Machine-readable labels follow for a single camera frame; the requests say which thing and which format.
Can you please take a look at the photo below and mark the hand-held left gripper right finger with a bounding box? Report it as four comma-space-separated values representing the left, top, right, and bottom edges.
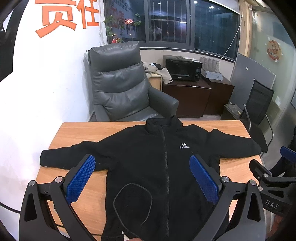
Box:
189, 154, 266, 241

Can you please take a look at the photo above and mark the red round paper decoration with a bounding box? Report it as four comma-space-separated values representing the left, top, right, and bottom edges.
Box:
266, 39, 284, 62

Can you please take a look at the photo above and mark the black microwave oven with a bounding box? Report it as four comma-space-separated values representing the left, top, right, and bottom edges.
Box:
163, 55, 203, 81

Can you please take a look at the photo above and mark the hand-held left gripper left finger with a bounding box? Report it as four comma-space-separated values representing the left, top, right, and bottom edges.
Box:
19, 153, 102, 241

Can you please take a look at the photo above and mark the white flat box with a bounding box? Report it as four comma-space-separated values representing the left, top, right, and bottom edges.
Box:
201, 70, 224, 80

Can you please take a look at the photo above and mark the white cord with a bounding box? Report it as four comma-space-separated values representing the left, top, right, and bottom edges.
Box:
219, 14, 244, 62

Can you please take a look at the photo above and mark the light wooden side cabinet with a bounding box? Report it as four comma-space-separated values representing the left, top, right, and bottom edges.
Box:
148, 74, 163, 91

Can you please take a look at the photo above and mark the black mesh office chair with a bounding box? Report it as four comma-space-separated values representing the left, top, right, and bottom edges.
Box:
238, 79, 275, 153

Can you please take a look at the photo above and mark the black toolbox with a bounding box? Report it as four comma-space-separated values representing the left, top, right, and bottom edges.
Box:
221, 103, 244, 121

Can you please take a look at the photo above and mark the dark framed window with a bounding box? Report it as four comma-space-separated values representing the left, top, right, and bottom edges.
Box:
103, 0, 241, 56

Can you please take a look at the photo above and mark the black fleece jacket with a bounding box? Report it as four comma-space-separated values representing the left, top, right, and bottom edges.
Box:
40, 115, 262, 241

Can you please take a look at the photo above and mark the beige clothes pile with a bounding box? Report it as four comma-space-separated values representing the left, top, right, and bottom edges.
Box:
142, 61, 174, 84

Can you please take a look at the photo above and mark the green leaf window decoration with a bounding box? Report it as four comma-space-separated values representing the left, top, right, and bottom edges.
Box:
103, 13, 142, 37

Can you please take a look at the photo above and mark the grey ribbed tray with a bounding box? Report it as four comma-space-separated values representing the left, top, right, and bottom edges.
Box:
199, 57, 220, 72

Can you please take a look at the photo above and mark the black cable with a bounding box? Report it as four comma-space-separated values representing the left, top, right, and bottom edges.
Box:
54, 183, 153, 241

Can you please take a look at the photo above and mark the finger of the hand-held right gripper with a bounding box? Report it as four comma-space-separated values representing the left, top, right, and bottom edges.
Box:
249, 159, 273, 181
280, 146, 296, 163

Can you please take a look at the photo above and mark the dark wooden cabinet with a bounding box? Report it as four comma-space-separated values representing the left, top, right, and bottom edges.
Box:
162, 75, 212, 118
205, 76, 235, 116

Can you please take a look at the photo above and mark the grey board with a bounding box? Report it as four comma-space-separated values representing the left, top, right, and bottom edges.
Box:
230, 52, 277, 110

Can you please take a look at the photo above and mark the red wall lettering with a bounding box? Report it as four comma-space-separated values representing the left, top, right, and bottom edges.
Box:
35, 0, 100, 39

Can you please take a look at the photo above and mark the grey leather armchair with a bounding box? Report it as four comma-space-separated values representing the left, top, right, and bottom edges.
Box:
84, 41, 180, 122

